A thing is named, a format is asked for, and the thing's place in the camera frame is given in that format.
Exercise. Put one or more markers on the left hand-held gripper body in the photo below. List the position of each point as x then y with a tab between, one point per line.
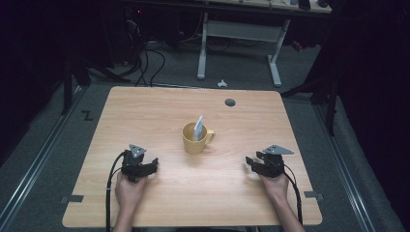
132	164

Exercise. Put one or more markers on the white packet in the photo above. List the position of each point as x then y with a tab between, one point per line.
198	128

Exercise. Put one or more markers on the metal floor rail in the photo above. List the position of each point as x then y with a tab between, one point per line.
346	170
38	162

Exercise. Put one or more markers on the white-framed desk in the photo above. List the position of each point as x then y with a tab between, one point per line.
241	30

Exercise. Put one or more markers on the small white floor object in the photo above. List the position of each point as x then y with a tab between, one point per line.
222	84

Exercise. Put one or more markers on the yellow mug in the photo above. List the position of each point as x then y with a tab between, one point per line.
193	145

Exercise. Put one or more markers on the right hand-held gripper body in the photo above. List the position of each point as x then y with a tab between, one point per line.
273	162

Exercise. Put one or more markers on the person's right hand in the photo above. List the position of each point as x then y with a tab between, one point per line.
276	187

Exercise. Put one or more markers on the dark round table grommet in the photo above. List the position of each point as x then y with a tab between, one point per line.
230	102

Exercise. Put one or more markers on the dark metal stand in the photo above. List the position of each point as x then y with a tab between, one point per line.
67	87
330	106

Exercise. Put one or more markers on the small red object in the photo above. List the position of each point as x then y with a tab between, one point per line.
297	45

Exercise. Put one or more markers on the grey tape strip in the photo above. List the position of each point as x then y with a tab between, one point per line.
313	195
73	198

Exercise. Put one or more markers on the person's left hand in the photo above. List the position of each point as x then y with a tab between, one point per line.
129	191

